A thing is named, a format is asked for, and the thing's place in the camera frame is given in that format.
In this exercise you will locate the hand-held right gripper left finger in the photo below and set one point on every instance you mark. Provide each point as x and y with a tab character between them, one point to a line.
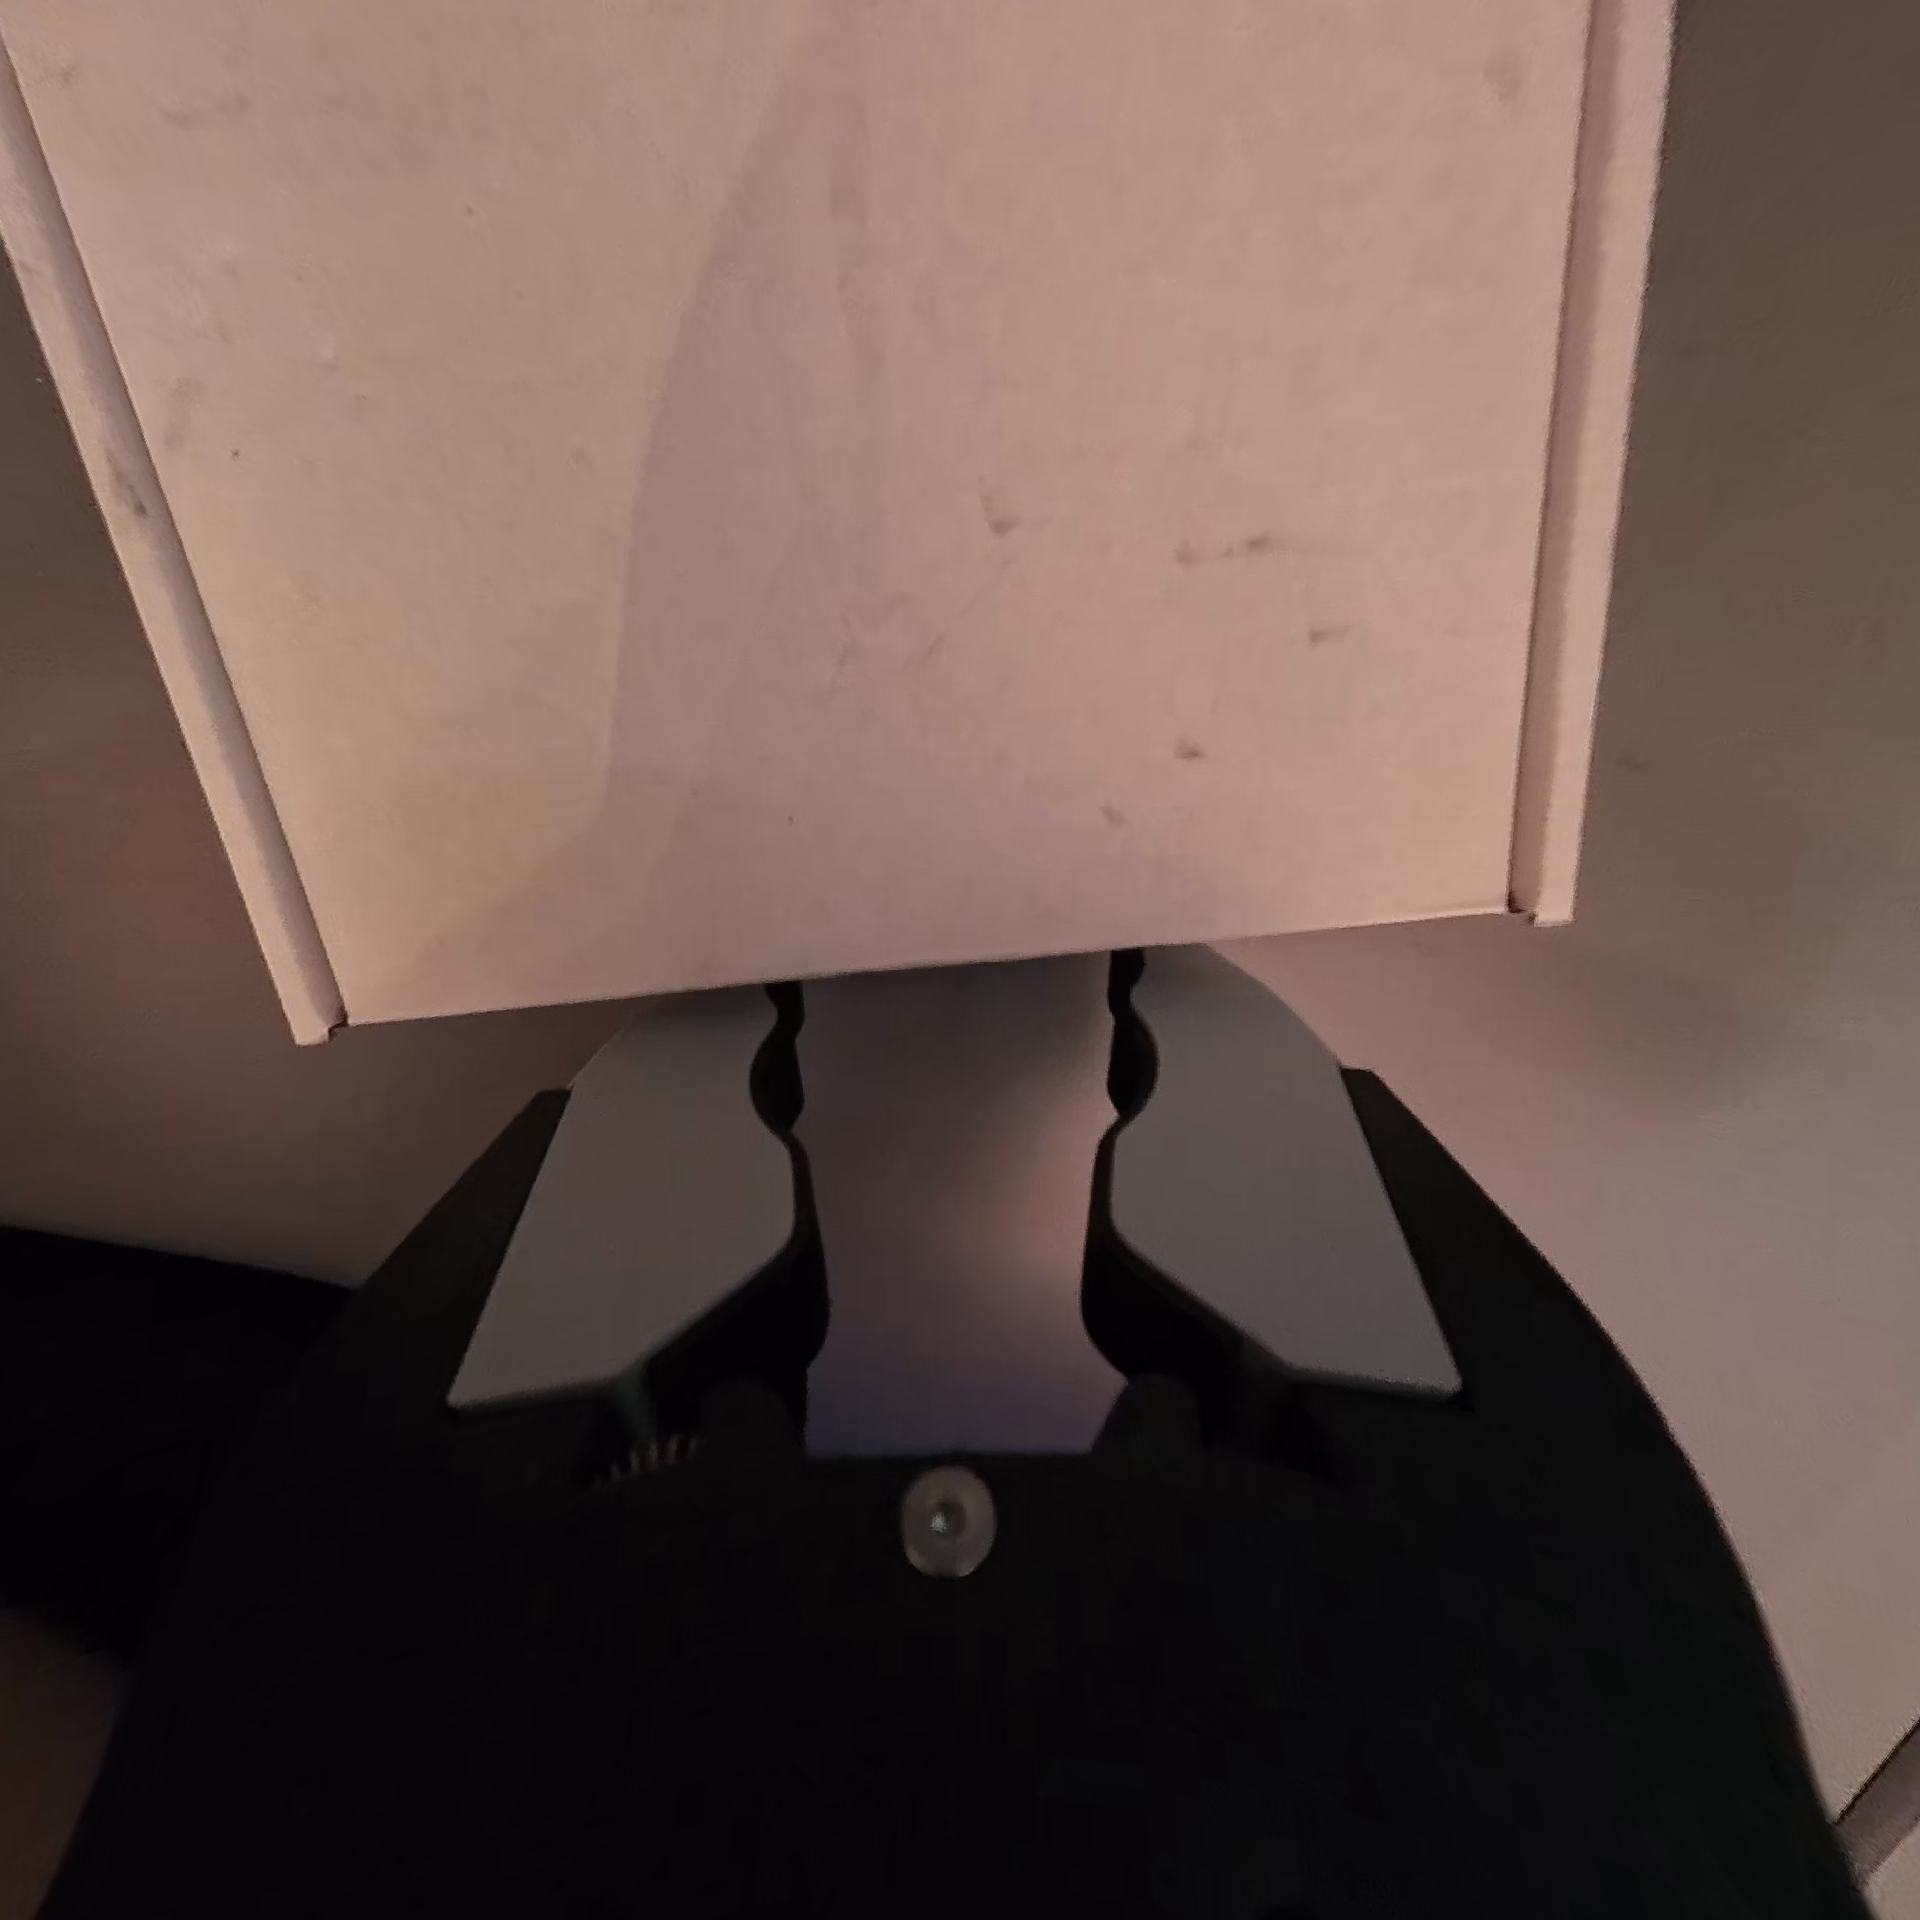
645	1214

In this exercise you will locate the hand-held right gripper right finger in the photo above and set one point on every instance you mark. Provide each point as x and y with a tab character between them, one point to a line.
1261	1214

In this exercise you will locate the white cardboard mailer box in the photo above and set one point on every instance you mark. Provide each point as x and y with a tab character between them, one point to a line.
825	451

